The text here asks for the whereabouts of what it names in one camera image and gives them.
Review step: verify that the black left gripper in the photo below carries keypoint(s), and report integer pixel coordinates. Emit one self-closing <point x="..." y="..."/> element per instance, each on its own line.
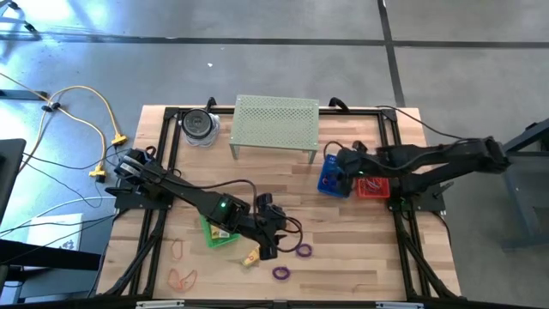
<point x="272" y="223"/>

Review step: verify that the blue plastic basket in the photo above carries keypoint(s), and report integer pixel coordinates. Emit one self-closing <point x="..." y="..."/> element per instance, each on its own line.
<point x="328" y="162"/>

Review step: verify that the black beam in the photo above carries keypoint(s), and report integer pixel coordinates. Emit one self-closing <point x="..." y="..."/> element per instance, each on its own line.
<point x="43" y="257"/>

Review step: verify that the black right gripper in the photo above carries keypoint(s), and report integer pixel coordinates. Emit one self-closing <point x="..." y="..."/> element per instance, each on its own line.
<point x="351" y="165"/>

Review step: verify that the black desk top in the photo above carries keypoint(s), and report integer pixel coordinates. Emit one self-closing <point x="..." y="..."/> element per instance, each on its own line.
<point x="10" y="171"/>

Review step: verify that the red plastic basket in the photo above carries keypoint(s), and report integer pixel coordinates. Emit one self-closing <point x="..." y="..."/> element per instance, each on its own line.
<point x="387" y="195"/>

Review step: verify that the orange rubber band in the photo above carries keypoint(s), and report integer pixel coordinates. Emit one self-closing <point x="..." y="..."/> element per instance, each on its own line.
<point x="170" y="278"/>
<point x="172" y="250"/>
<point x="196" y="276"/>

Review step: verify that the white cardboard box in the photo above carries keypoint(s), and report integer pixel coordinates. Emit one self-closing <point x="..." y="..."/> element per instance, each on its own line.
<point x="51" y="232"/>

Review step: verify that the silver aluminium bar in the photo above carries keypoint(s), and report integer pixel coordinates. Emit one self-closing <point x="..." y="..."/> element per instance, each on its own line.
<point x="399" y="305"/>
<point x="158" y="304"/>

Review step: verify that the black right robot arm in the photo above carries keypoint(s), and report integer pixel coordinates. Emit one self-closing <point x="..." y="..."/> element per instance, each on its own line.
<point x="429" y="154"/>

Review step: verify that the green plastic basket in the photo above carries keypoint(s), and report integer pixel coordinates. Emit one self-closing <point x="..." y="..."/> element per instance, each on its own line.
<point x="210" y="241"/>

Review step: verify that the pale green perforated metal shelf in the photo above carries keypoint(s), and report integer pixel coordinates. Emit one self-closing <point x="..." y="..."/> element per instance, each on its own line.
<point x="274" y="124"/>

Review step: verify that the white cylindrical canister black top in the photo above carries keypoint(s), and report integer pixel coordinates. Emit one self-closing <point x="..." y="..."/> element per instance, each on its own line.
<point x="196" y="123"/>

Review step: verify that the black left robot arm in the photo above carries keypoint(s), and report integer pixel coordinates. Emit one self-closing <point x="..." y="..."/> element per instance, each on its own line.
<point x="188" y="195"/>

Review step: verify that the black floor stand foot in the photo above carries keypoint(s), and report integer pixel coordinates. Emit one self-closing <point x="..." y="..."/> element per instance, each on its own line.
<point x="25" y="95"/>

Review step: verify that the grey metal table frame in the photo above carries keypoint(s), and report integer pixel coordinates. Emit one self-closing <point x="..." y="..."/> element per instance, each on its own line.
<point x="517" y="201"/>

